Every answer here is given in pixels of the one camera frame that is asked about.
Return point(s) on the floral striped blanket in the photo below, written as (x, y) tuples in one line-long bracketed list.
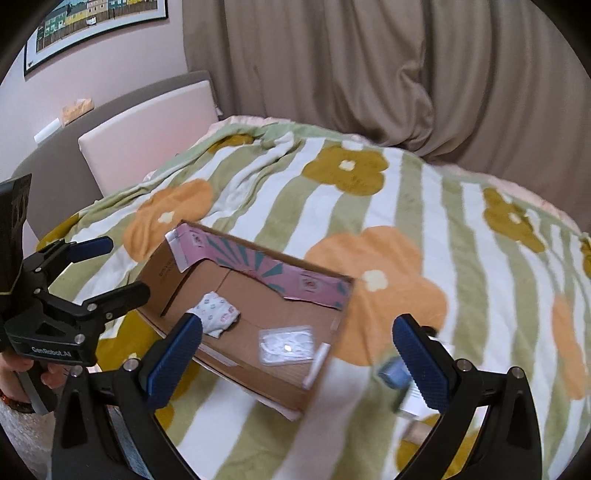
[(406, 217)]

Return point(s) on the clear plastic package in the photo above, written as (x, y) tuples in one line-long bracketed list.
[(286, 346)]

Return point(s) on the orange packet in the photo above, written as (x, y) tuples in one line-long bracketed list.
[(77, 111)]

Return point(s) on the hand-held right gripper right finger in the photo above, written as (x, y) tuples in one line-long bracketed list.
[(420, 364)]

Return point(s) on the white roll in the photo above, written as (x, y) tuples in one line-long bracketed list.
[(47, 130)]

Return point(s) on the wall poster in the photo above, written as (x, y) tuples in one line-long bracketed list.
[(92, 23)]

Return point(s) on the white headboard cushion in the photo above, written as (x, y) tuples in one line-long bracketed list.
[(147, 138)]

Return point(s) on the person's left forearm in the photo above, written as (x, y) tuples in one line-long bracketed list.
[(25, 436)]

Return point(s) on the white and blue carton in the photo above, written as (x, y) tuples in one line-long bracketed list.
[(390, 369)]

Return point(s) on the cardboard box with pink flaps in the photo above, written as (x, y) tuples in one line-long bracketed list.
[(258, 304)]

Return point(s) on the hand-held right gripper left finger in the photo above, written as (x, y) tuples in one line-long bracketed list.
[(173, 362)]

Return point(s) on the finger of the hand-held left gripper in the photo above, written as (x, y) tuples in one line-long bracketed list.
[(120, 301), (90, 248)]

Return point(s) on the grey bed headboard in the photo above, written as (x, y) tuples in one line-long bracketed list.
[(51, 157)]

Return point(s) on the beige curtain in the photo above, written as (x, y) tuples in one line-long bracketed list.
[(369, 69)]

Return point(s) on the white stick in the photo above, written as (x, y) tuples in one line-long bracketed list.
[(317, 364)]

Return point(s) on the person's left hand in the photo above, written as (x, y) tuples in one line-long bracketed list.
[(10, 376)]

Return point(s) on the white patterned tissue packet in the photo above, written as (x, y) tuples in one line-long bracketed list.
[(214, 314)]

